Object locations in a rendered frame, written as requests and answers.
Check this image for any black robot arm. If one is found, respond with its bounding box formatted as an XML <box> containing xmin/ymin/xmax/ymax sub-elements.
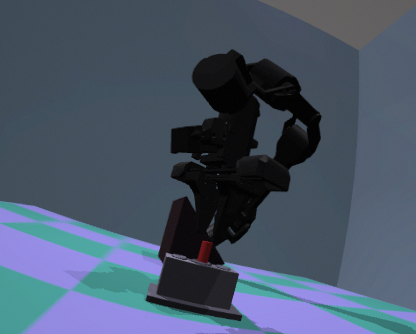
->
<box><xmin>170</xmin><ymin>49</ymin><xmax>322</xmax><ymax>247</ymax></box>

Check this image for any red peg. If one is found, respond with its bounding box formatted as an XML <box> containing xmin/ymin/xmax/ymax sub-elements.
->
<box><xmin>197</xmin><ymin>241</ymin><xmax>213</xmax><ymax>263</ymax></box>

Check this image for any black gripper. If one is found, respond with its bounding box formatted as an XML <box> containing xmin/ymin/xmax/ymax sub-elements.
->
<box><xmin>170</xmin><ymin>121</ymin><xmax>290</xmax><ymax>238</ymax></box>

